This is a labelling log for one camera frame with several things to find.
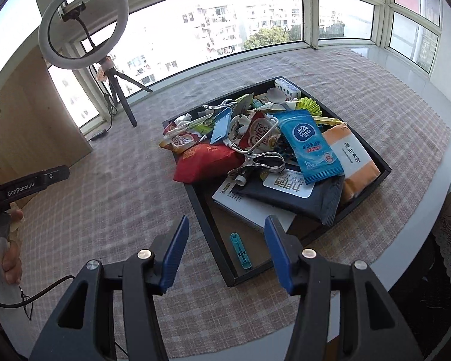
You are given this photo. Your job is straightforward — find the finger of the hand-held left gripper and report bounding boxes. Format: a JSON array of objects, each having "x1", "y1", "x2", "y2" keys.
[{"x1": 39, "y1": 165, "x2": 70, "y2": 187}]

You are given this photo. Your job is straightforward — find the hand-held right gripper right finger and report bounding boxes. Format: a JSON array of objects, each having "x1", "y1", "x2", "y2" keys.
[{"x1": 264, "y1": 215, "x2": 423, "y2": 361}]

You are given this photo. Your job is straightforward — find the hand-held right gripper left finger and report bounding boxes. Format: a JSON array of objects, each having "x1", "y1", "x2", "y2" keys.
[{"x1": 29, "y1": 215, "x2": 190, "y2": 361}]

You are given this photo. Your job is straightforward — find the black tray container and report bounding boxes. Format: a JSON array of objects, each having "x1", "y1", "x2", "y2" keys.
[{"x1": 162, "y1": 76, "x2": 392, "y2": 288}]

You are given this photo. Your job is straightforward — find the blue wet wipe packet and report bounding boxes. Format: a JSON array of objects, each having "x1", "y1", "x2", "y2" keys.
[{"x1": 272, "y1": 110, "x2": 344, "y2": 185}]

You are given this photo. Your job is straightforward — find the person's left hand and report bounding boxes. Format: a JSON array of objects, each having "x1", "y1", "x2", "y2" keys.
[{"x1": 2, "y1": 211, "x2": 24, "y2": 282}]

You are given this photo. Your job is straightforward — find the cyan plastic clip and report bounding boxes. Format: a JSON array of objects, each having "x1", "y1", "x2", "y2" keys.
[{"x1": 230, "y1": 232, "x2": 252, "y2": 270}]

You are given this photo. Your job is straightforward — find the dark navy wipes pack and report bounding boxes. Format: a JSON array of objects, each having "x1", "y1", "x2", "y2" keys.
[{"x1": 235, "y1": 169, "x2": 344, "y2": 226}]

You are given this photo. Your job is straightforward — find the white booklet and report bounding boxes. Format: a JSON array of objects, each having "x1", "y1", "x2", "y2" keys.
[{"x1": 212, "y1": 180, "x2": 297, "y2": 234}]

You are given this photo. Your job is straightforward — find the cardboard panel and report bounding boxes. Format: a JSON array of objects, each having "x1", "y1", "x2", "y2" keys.
[{"x1": 0, "y1": 45, "x2": 94, "y2": 211}]

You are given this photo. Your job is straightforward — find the red snack bag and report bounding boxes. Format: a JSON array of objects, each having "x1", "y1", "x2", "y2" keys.
[{"x1": 173, "y1": 143, "x2": 245, "y2": 185}]

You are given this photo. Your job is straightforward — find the black tripod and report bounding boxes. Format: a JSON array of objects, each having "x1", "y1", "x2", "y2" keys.
[{"x1": 105, "y1": 66, "x2": 153, "y2": 128}]

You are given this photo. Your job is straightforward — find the coffee creamer sachet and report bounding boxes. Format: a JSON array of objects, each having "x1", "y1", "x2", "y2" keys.
[
  {"x1": 241, "y1": 113, "x2": 282, "y2": 151},
  {"x1": 158, "y1": 133, "x2": 196, "y2": 153}
]

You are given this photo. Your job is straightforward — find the orange tissue pack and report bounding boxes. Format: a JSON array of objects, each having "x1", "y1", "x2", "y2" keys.
[{"x1": 321, "y1": 123, "x2": 381, "y2": 204}]

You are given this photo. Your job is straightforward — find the chopsticks in white sleeve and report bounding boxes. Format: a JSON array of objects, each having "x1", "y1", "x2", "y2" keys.
[{"x1": 164, "y1": 115, "x2": 215, "y2": 138}]

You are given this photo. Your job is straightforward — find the blue card holder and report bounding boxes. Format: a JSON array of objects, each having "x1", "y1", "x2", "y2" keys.
[{"x1": 210, "y1": 107, "x2": 233, "y2": 145}]

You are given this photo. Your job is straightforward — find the white handheld fan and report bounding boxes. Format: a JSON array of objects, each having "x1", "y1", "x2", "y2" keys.
[{"x1": 225, "y1": 116, "x2": 253, "y2": 141}]

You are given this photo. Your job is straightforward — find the chopsticks in yellow sleeve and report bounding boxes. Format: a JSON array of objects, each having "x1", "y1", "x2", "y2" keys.
[{"x1": 312, "y1": 115, "x2": 347, "y2": 126}]

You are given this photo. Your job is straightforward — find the yellow green mesh scrubber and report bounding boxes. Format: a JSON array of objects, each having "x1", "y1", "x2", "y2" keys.
[{"x1": 299, "y1": 97, "x2": 320, "y2": 115}]

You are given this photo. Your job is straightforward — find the metal spoon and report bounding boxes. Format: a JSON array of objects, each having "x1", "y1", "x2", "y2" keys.
[{"x1": 266, "y1": 88, "x2": 296, "y2": 111}]

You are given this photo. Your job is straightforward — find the black phone holder clamp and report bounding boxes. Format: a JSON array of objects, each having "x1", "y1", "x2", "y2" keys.
[{"x1": 61, "y1": 2, "x2": 87, "y2": 21}]

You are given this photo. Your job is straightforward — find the white patterned tissue pack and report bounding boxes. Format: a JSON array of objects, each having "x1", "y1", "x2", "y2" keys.
[{"x1": 274, "y1": 79, "x2": 300, "y2": 100}]

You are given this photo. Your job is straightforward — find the black ring light cable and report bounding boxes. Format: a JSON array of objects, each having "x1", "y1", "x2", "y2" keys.
[{"x1": 90, "y1": 90, "x2": 118, "y2": 141}]

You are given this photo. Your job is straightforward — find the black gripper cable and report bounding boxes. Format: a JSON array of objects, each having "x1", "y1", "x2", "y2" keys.
[{"x1": 0, "y1": 275, "x2": 76, "y2": 309}]

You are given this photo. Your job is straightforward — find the white ring light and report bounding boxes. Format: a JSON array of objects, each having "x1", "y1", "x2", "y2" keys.
[{"x1": 38, "y1": 0, "x2": 129, "y2": 70}]

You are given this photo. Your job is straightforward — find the white window frame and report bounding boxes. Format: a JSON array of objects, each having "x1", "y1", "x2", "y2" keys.
[{"x1": 30, "y1": 0, "x2": 444, "y2": 128}]

